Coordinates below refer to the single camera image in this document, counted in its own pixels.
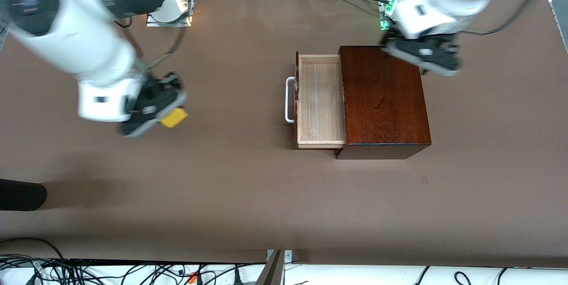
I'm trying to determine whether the yellow block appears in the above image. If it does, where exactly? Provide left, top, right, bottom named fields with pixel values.
left=160, top=107, right=188, bottom=128

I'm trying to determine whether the light wooden drawer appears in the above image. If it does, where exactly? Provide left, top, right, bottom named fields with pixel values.
left=294, top=52, right=347, bottom=149

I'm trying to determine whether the white drawer handle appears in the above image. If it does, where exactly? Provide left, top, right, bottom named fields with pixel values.
left=284, top=76, right=297, bottom=124

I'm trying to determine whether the dark wooden cabinet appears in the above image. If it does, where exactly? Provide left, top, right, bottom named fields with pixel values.
left=334, top=46, right=432, bottom=160

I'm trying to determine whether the brown table cover sheet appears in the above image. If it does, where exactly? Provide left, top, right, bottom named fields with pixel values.
left=0, top=0, right=568, bottom=264

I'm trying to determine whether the black ribbed foam cylinder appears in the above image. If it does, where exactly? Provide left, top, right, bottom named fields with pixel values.
left=0, top=179, right=47, bottom=211

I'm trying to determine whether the dark metal bar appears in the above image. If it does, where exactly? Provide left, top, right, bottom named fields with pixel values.
left=255, top=249, right=285, bottom=285

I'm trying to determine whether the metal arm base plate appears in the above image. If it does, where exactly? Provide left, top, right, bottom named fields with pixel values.
left=146, top=0, right=192, bottom=27
left=379, top=0, right=400, bottom=32

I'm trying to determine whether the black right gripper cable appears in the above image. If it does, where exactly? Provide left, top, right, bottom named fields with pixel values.
left=113, top=16, right=189, bottom=75

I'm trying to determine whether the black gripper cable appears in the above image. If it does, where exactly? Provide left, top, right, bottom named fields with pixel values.
left=113, top=16, right=189, bottom=75
left=461, top=0, right=535, bottom=37

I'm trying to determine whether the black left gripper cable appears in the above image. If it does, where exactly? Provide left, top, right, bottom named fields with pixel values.
left=461, top=0, right=535, bottom=37

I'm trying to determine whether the silver corner bracket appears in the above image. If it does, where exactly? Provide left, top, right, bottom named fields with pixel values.
left=266, top=249, right=293, bottom=272

